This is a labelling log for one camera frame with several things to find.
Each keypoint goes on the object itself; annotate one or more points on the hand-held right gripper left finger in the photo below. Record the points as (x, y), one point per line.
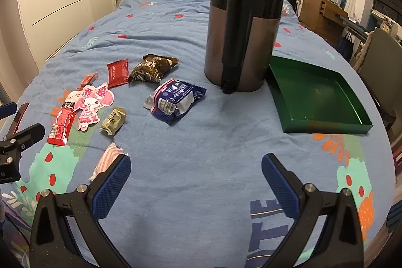
(113, 189)

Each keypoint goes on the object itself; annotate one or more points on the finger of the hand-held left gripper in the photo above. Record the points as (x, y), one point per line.
(26, 134)
(7, 110)

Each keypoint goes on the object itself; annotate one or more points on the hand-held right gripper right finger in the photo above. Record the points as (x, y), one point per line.
(279, 186)

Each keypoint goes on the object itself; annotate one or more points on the pink striped snack packet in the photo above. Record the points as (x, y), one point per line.
(105, 162)

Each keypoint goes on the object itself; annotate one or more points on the red and white snack packet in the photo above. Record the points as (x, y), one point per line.
(62, 123)

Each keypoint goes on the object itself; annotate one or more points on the beige candy packet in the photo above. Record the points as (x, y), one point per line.
(113, 120)

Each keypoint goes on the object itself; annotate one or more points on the pink cartoon snack packet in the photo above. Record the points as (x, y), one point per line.
(92, 104)

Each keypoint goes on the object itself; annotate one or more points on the small orange-red candy packet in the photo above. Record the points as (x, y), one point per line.
(89, 79)

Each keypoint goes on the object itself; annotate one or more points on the green tray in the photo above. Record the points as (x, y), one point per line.
(314, 98)

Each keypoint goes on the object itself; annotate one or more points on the white purple snack packet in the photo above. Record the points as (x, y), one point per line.
(174, 98)

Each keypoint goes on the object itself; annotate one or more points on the dark red snack packet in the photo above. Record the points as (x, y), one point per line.
(117, 73)

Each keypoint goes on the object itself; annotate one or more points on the brown snack packet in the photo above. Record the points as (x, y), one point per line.
(154, 67)

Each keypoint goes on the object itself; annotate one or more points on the blue bag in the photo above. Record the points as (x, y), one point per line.
(346, 46)

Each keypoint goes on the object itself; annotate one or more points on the grey chair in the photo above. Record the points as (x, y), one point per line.
(381, 60)

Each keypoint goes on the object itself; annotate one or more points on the wooden cabinet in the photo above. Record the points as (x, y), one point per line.
(317, 16)

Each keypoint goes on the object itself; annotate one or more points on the desk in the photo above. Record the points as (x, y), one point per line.
(358, 24)

